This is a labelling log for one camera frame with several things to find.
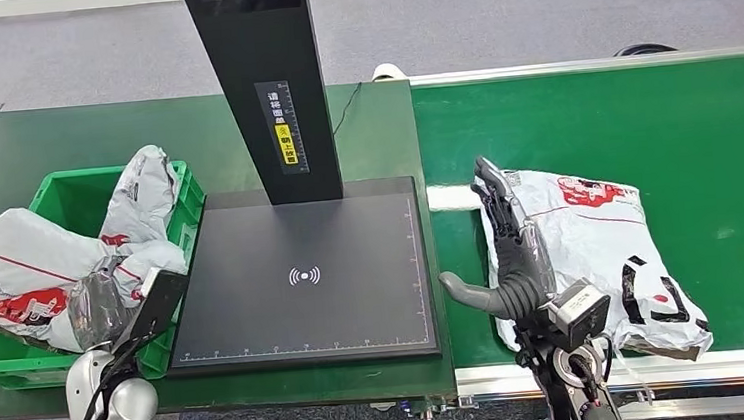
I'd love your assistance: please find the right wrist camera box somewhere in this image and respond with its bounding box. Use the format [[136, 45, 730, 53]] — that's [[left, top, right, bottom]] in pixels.
[[535, 274, 618, 357]]

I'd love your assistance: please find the black scanner base plate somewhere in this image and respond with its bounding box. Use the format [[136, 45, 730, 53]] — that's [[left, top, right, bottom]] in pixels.
[[153, 173, 444, 381]]

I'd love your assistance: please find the crumpled grey mailer package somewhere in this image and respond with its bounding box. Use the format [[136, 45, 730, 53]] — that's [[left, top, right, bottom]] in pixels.
[[90, 141, 186, 260]]

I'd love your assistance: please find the metal connector cluster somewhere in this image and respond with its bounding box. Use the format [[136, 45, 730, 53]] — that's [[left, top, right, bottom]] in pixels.
[[395, 392, 480, 420]]

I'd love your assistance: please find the white round object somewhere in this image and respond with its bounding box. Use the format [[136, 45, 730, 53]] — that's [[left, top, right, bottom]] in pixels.
[[369, 60, 409, 85]]

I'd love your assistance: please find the white mailer package black tape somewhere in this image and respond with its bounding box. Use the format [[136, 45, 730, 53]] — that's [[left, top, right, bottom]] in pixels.
[[471, 141, 717, 379]]

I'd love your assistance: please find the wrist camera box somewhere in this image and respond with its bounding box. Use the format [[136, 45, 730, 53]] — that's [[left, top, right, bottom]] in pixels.
[[535, 274, 618, 357], [106, 265, 196, 355]]

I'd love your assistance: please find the thin black table cable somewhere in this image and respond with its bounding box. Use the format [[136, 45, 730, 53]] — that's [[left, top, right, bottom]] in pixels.
[[328, 80, 368, 138]]

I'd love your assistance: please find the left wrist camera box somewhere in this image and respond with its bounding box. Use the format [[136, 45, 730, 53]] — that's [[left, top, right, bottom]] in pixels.
[[106, 265, 196, 355]]

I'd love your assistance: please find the black scanner column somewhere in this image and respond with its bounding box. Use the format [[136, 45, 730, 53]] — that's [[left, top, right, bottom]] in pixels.
[[178, 0, 346, 213]]

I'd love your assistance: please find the black cable coil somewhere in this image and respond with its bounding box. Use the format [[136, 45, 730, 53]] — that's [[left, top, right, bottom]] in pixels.
[[612, 39, 681, 60]]

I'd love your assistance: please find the green conveyor belt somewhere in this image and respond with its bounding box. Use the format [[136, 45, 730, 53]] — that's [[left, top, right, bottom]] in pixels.
[[408, 53, 744, 373]]

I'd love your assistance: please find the grey mailer package red print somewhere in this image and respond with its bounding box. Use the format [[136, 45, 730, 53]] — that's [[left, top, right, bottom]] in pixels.
[[0, 194, 196, 363]]

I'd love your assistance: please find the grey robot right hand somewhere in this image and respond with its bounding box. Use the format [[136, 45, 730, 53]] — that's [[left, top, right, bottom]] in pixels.
[[428, 150, 559, 325]]

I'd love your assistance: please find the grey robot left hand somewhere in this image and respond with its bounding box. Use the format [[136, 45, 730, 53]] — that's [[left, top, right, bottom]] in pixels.
[[62, 253, 137, 355]]

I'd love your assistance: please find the black yellow column label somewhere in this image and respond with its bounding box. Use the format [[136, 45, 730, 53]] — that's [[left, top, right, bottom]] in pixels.
[[253, 77, 311, 180]]

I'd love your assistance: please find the green plastic crate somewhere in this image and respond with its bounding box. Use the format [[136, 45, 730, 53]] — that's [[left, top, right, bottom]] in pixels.
[[0, 157, 221, 394]]

